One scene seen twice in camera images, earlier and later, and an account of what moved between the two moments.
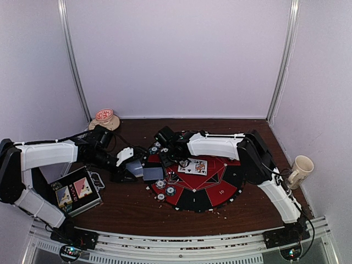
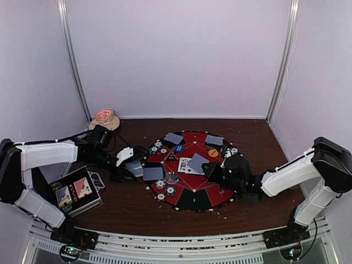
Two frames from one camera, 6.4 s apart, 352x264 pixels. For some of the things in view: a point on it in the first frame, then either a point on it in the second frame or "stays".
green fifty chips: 170,191 stays
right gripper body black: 171,158 -> 232,186
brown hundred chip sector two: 160,196 stays
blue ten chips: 160,183 stays
